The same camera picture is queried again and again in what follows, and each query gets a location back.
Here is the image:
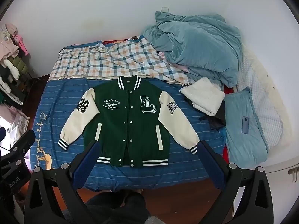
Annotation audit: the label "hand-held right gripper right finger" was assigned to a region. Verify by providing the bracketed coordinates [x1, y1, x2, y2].
[197, 140, 278, 224]

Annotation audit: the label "blue phone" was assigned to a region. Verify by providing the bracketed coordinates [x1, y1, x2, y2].
[241, 116, 250, 135]

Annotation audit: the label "blue striped bed sheet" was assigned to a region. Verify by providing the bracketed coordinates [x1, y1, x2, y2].
[29, 77, 227, 193]

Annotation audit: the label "light blue pillow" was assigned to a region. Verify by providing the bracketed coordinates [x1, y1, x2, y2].
[223, 86, 269, 166]

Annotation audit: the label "person's legs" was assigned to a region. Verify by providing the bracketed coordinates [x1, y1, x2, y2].
[86, 190, 159, 224]

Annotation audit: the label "pile of hanging clothes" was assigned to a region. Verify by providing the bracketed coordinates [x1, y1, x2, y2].
[0, 23, 31, 105]

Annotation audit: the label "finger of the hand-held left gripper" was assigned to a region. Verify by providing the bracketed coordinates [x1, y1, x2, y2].
[7, 130, 36, 166]

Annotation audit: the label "teal blue comforter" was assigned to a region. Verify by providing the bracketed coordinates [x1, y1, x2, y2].
[140, 11, 243, 89]

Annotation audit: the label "plaid quilt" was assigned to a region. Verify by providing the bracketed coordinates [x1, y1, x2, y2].
[50, 36, 194, 85]

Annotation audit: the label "white fleece blanket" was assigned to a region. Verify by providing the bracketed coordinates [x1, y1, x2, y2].
[180, 77, 226, 117]

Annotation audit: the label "white patterned bag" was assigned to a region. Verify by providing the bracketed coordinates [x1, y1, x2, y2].
[0, 105, 30, 150]

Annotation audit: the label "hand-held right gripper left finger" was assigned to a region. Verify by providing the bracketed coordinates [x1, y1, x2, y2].
[23, 140, 101, 224]

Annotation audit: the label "dark cloth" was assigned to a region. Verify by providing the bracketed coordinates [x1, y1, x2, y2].
[198, 100, 227, 131]

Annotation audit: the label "green and cream varsity jacket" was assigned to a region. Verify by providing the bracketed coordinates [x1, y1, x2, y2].
[58, 76, 201, 168]

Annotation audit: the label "white textured blanket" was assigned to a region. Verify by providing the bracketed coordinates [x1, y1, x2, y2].
[234, 44, 295, 152]

